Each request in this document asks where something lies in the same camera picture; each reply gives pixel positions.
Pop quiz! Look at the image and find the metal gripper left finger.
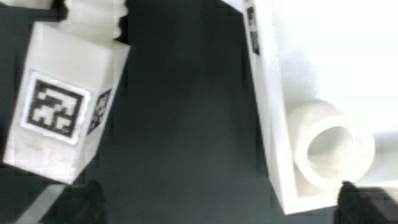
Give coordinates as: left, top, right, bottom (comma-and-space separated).
15, 181, 107, 224

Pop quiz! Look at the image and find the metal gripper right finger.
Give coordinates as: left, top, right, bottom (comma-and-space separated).
335, 181, 398, 224

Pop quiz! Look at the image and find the white leg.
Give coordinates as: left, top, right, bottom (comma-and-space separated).
4, 0, 130, 184

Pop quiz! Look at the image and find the white square tabletop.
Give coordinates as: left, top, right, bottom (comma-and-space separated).
223, 0, 398, 214

